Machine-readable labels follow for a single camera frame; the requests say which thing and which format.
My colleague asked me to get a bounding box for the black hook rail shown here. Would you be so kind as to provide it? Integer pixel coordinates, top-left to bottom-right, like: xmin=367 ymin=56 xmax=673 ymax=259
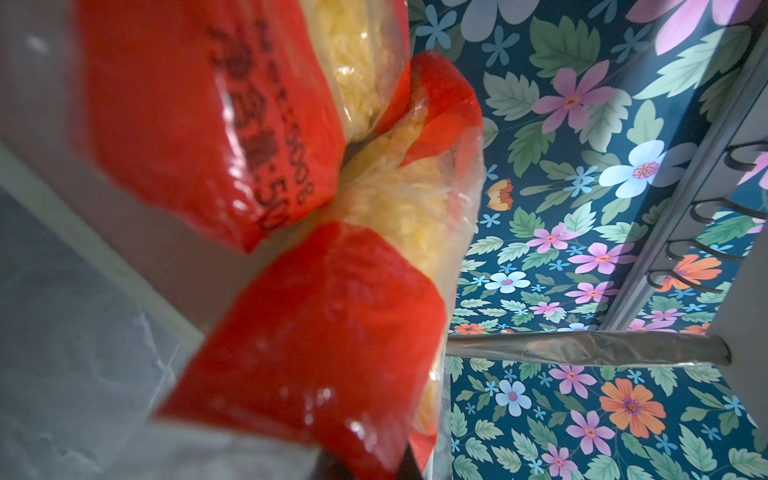
xmin=645 ymin=140 xmax=767 ymax=294

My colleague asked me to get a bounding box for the red macaroni bag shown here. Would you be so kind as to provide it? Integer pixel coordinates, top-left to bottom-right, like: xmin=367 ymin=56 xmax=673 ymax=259
xmin=1 ymin=1 xmax=410 ymax=253
xmin=158 ymin=51 xmax=484 ymax=479

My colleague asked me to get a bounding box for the white two-tier shelf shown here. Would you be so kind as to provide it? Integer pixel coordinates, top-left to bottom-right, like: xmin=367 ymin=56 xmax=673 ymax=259
xmin=1 ymin=150 xmax=767 ymax=426

